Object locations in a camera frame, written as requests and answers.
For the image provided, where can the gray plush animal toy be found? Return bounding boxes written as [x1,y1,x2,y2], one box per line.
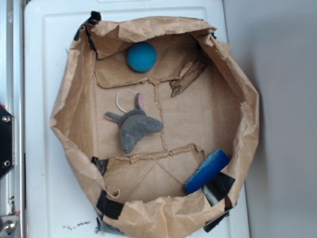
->
[105,89,163,154]

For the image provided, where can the brown paper bag tray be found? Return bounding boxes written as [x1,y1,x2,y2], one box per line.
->
[51,12,260,238]

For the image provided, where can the brown wood bark piece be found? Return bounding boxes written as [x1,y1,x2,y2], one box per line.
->
[170,59,207,98]

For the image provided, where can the teal blue ball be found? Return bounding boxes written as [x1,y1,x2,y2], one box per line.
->
[127,42,157,72]

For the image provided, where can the blue foam block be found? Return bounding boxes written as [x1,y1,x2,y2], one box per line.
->
[185,149,230,193]

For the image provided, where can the white plastic board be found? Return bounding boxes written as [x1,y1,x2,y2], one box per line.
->
[24,0,238,238]

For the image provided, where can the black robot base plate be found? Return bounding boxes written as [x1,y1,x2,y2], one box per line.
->
[0,104,14,179]

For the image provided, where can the metal frame rail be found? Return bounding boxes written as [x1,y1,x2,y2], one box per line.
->
[0,0,25,238]

